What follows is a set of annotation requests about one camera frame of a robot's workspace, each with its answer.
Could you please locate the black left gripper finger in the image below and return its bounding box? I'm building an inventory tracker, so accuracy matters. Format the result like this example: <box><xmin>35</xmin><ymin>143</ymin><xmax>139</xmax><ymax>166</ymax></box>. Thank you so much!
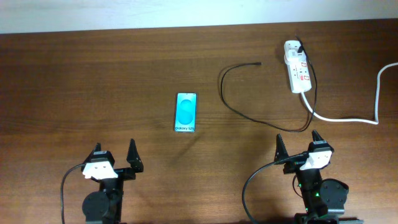
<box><xmin>126</xmin><ymin>139</ymin><xmax>144</xmax><ymax>172</ymax></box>
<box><xmin>84</xmin><ymin>142</ymin><xmax>101</xmax><ymax>164</ymax></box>

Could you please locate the blue Galaxy S25 smartphone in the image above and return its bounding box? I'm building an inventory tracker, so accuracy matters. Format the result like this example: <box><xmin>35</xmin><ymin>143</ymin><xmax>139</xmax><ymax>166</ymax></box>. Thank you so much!
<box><xmin>174</xmin><ymin>93</ymin><xmax>197</xmax><ymax>133</ymax></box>

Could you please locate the black charging cable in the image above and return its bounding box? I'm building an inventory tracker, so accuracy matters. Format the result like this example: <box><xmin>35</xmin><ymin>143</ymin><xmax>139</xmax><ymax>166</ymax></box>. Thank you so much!
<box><xmin>220</xmin><ymin>35</ymin><xmax>318</xmax><ymax>133</ymax></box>

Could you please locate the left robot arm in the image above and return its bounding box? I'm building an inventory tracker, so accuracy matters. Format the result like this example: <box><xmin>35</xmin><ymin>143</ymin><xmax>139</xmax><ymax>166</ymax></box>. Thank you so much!
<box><xmin>81</xmin><ymin>139</ymin><xmax>144</xmax><ymax>224</ymax></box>

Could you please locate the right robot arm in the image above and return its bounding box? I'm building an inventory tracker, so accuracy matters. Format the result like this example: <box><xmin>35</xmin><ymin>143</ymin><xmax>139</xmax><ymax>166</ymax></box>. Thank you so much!
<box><xmin>274</xmin><ymin>130</ymin><xmax>364</xmax><ymax>223</ymax></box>

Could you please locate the white charger adapter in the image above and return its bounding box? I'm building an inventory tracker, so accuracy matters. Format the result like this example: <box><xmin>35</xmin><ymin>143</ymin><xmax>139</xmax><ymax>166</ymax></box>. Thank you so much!
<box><xmin>284</xmin><ymin>49</ymin><xmax>306</xmax><ymax>65</ymax></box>

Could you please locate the white power strip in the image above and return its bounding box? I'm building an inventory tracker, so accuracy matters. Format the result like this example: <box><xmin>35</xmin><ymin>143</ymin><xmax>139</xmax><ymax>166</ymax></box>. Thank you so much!
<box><xmin>284</xmin><ymin>40</ymin><xmax>312</xmax><ymax>93</ymax></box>

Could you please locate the black right camera cable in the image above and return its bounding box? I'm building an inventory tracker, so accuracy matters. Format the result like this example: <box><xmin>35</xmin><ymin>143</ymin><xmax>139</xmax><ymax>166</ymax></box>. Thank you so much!
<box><xmin>241</xmin><ymin>151</ymin><xmax>309</xmax><ymax>224</ymax></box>

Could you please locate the white power strip cord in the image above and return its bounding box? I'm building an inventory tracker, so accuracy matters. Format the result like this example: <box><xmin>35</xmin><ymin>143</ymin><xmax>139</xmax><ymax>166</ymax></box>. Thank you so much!
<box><xmin>300</xmin><ymin>62</ymin><xmax>398</xmax><ymax>126</ymax></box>

